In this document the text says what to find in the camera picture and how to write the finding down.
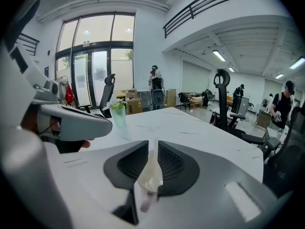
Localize red hanging bag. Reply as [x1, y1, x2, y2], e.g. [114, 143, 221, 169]
[65, 84, 75, 104]

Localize green translucent vase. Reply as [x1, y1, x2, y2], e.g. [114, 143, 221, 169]
[111, 107, 127, 127]

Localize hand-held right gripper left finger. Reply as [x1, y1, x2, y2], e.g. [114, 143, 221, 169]
[45, 140, 150, 229]

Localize brown cardboard box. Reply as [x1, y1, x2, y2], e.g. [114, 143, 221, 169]
[124, 89, 144, 115]

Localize small black chair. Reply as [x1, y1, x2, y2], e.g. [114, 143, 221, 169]
[178, 92, 192, 111]

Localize wooden cabinet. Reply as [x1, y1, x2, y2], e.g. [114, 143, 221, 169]
[254, 108, 273, 129]

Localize grey round-back chair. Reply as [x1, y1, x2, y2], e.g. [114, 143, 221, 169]
[151, 77, 167, 110]

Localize black office chair with armrests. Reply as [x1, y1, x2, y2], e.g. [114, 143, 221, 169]
[213, 68, 265, 146]

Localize black-framed glass entrance doors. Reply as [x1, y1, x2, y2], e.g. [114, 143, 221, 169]
[54, 12, 136, 110]

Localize black stair railing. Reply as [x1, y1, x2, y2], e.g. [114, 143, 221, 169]
[16, 32, 41, 56]

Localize black mesh office chair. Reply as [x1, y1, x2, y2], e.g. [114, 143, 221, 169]
[263, 105, 305, 198]

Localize person's left hand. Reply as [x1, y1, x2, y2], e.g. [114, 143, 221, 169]
[57, 139, 92, 155]

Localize low wooden table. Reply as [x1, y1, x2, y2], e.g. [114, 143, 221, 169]
[188, 96, 203, 110]

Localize black mezzanine railing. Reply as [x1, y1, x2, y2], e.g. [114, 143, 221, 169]
[163, 0, 273, 39]

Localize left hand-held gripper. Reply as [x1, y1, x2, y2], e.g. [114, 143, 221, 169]
[0, 41, 113, 142]

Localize grey metal cabinet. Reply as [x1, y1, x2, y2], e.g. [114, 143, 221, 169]
[239, 96, 250, 115]

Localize clear plastic cup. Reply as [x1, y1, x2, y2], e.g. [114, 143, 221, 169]
[136, 149, 165, 213]

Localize black office chair with headrest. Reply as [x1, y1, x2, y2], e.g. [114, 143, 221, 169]
[98, 73, 117, 119]

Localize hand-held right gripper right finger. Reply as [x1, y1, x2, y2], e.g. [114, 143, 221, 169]
[142, 140, 294, 229]

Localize white hanging coat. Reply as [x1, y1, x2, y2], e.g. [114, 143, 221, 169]
[58, 76, 69, 100]

